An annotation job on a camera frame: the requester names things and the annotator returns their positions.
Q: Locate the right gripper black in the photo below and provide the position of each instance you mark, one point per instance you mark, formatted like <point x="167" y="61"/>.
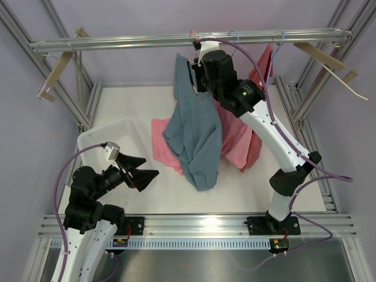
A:
<point x="198" y="71"/>

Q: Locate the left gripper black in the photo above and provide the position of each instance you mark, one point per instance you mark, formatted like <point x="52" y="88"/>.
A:
<point x="140" y="178"/>

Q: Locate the blue-grey t-shirt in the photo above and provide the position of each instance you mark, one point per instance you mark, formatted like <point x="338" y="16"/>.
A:
<point x="194" y="132"/>

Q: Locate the pink wire hanger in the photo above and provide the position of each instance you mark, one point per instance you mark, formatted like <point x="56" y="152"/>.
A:
<point x="194" y="36"/>

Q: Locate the light blue wire hanger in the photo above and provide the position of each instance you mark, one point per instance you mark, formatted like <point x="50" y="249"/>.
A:
<point x="235" y="35"/>

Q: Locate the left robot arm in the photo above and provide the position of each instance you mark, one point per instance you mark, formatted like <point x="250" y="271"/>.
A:
<point x="88" y="225"/>

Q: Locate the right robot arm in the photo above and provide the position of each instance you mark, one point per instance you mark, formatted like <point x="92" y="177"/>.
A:
<point x="215" y="74"/>

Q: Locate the dark pink t-shirt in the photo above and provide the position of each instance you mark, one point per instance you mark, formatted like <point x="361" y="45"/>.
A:
<point x="254" y="142"/>

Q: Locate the left beige clip hanger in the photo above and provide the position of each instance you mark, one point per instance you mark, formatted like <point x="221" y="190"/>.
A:
<point x="57" y="71"/>

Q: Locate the beige clip hanger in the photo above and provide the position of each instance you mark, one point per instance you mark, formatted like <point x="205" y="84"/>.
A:
<point x="328" y="63"/>
<point x="57" y="71"/>

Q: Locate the right beige clip hanger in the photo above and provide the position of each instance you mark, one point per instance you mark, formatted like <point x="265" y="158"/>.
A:
<point x="328" y="63"/>

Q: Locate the white plastic basket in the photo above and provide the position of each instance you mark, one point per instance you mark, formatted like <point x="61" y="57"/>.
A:
<point x="122" y="132"/>

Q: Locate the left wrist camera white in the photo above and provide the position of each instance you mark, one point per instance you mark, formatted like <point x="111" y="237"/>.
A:
<point x="111" y="151"/>

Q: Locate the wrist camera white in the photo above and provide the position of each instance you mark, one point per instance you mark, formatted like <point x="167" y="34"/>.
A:
<point x="111" y="151"/>
<point x="205" y="46"/>

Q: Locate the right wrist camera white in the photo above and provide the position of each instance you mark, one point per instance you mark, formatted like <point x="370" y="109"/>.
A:
<point x="205" y="46"/>

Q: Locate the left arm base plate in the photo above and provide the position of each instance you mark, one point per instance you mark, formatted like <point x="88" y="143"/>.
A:
<point x="130" y="225"/>

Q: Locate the aluminium front frame rail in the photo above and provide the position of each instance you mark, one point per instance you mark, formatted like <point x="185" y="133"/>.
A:
<point x="233" y="226"/>

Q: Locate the white slotted cable duct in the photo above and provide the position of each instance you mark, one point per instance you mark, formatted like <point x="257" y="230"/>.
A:
<point x="192" y="244"/>

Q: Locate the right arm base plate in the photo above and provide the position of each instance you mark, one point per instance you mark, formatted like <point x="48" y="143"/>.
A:
<point x="265" y="226"/>

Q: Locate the aluminium hanging rail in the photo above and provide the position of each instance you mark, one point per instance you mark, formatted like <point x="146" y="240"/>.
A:
<point x="326" y="35"/>

